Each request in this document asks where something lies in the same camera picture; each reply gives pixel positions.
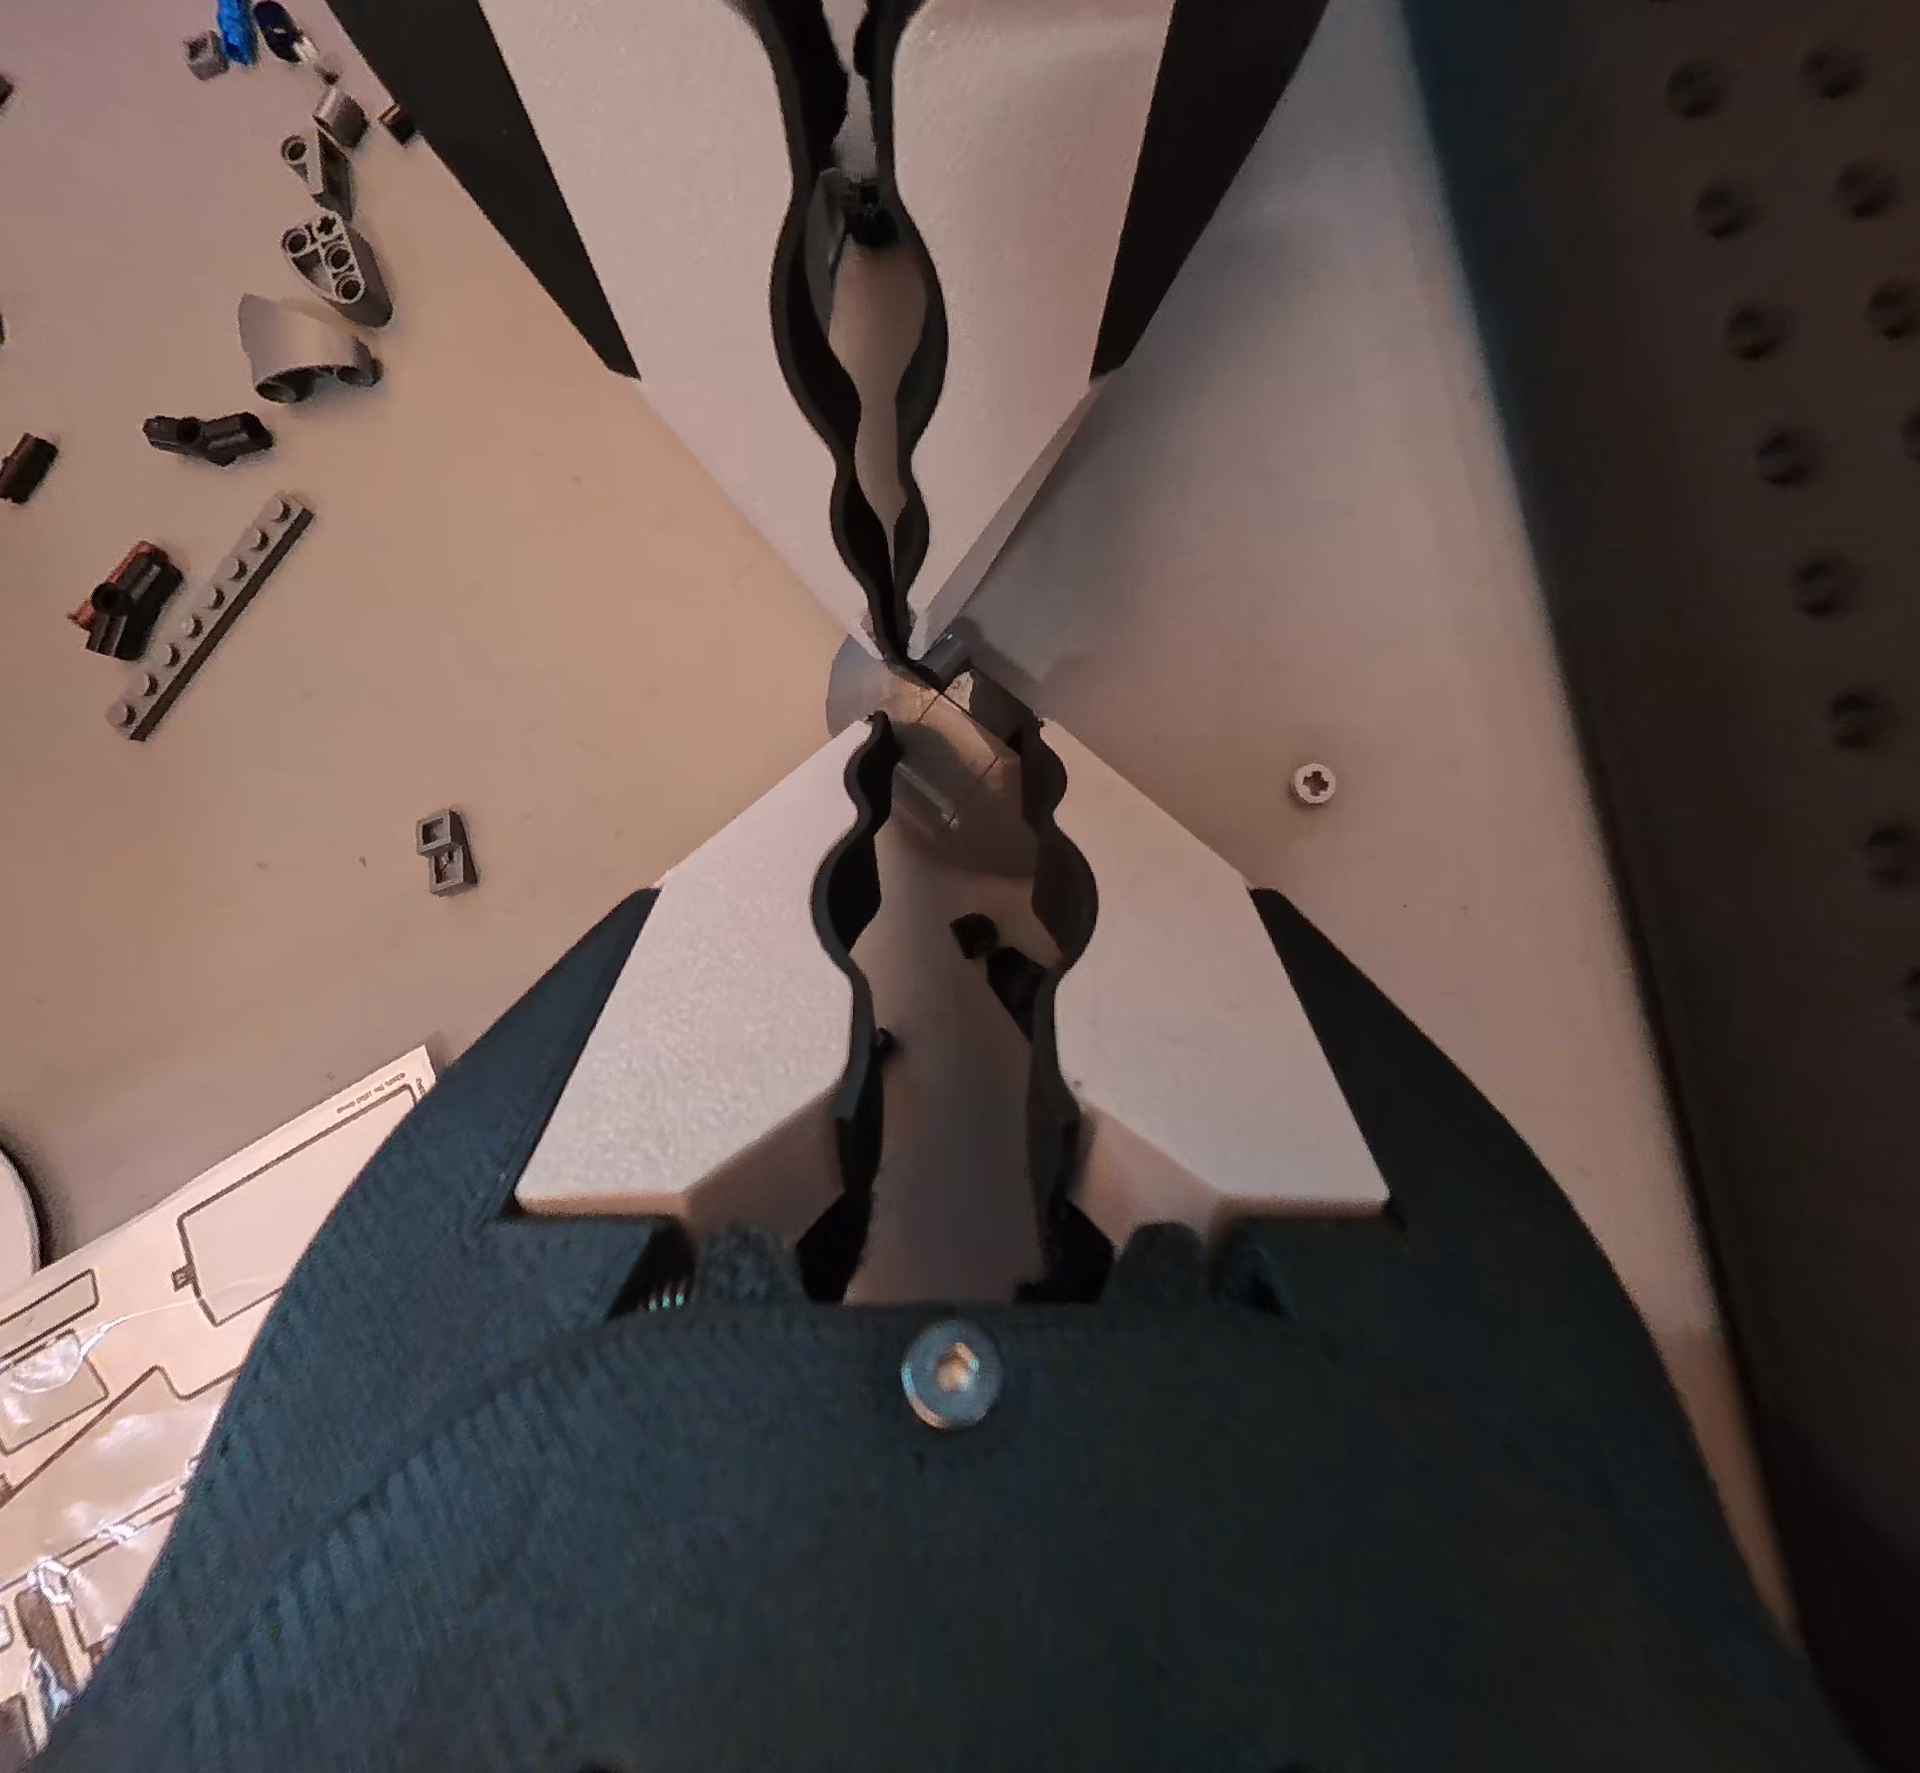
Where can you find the small grey lego cube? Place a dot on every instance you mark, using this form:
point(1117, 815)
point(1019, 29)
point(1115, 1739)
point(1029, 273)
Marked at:
point(213, 55)

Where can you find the lego sticker sheet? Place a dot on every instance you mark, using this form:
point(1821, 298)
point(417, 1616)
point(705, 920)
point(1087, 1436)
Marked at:
point(178, 1276)

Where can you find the dark blue technic pin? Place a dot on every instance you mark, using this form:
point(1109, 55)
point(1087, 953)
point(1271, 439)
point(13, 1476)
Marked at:
point(284, 30)

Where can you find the grey curved lego panel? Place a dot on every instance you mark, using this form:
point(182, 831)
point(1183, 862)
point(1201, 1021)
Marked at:
point(291, 343)

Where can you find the black angled technic connector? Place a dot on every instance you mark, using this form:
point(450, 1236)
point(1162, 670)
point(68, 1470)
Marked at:
point(205, 437)

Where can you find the small grey lego bracket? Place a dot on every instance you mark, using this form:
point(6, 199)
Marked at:
point(437, 873)

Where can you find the black connector with brown pin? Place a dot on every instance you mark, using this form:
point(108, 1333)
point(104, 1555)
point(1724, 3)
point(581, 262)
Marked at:
point(128, 594)

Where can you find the white stand base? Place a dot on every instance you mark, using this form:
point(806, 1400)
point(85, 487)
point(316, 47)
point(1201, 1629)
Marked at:
point(18, 1202)

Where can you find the dark grey curved technic beam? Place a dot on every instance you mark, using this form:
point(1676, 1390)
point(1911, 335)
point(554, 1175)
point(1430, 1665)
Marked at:
point(367, 294)

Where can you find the grey domed lego assembly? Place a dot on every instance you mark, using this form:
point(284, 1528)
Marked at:
point(938, 760)

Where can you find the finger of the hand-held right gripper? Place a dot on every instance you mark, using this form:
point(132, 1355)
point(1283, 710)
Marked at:
point(1051, 124)
point(630, 124)

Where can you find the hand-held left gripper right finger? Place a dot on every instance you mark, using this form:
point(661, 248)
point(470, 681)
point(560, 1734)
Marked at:
point(1198, 1025)

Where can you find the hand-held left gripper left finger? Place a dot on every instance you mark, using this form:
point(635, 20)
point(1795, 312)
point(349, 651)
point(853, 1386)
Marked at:
point(705, 1025)

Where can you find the black technic pin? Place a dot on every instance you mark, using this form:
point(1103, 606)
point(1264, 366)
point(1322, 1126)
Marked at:
point(29, 469)
point(1019, 994)
point(398, 124)

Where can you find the silver table screw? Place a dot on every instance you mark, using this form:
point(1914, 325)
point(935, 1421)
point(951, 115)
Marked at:
point(1317, 785)

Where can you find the long grey lego plate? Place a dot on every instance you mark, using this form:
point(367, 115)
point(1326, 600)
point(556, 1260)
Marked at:
point(211, 620)

